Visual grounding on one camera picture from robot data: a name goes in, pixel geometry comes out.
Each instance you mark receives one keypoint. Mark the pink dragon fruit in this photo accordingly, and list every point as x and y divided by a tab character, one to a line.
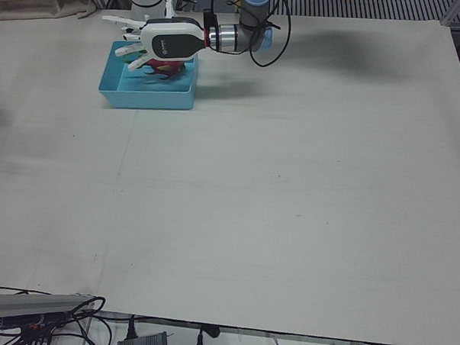
164	64

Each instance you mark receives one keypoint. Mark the beige cloth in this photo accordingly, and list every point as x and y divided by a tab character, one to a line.
24	7

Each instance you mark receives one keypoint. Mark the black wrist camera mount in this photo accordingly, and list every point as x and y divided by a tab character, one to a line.
209	18

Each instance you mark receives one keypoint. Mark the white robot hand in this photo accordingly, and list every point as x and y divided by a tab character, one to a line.
170	39

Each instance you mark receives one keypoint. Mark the black slatted grille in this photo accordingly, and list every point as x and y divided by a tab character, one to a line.
341	3

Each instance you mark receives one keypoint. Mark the aluminium profile rail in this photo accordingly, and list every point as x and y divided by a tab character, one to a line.
29	303

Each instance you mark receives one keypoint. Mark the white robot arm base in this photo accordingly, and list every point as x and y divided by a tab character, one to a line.
146	0

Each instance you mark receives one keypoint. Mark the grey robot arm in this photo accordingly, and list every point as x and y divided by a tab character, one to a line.
231	35

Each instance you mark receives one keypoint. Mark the blue plastic bin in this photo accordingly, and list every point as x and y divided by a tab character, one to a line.
150	99

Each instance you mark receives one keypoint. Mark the grey power box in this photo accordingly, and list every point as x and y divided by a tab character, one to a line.
142	342

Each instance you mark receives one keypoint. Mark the black power plug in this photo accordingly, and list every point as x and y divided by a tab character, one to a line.
130	329
201	340

